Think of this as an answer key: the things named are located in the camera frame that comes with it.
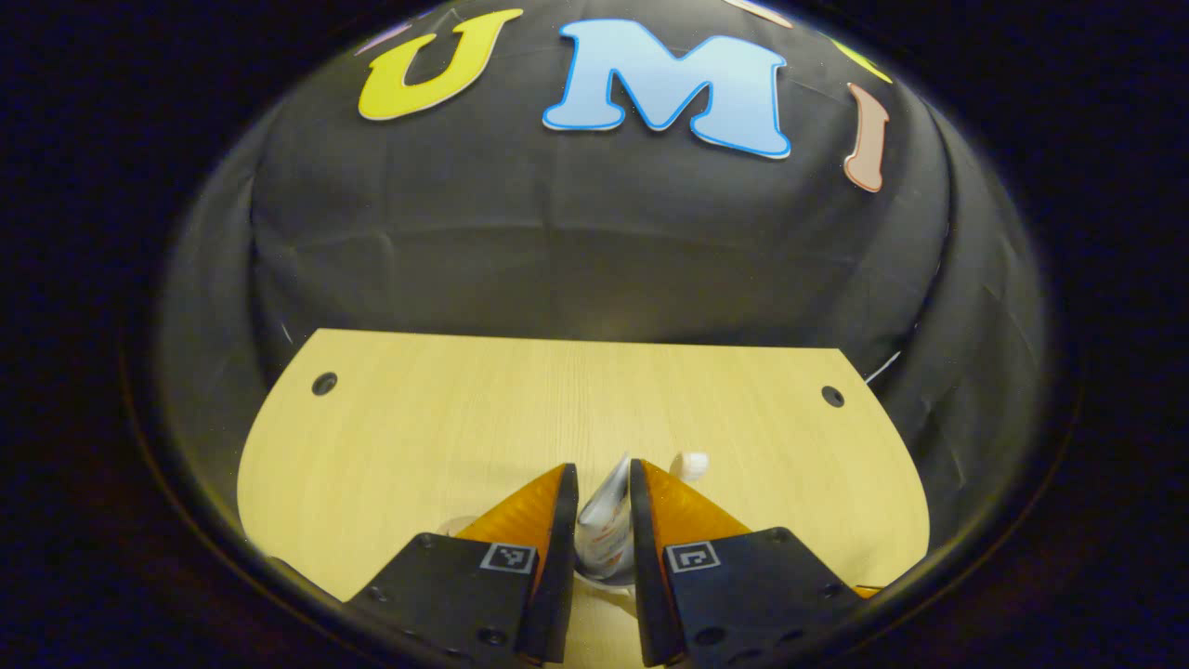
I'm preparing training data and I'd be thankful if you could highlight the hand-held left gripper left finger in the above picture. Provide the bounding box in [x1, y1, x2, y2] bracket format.
[348, 463, 580, 666]

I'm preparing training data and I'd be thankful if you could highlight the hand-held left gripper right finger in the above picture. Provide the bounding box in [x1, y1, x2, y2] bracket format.
[629, 458, 866, 668]

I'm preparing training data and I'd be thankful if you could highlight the white toothpaste tube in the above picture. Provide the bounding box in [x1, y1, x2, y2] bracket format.
[574, 453, 637, 586]

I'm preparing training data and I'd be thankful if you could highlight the light wooden desktop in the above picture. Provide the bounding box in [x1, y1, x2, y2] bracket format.
[237, 328, 931, 669]

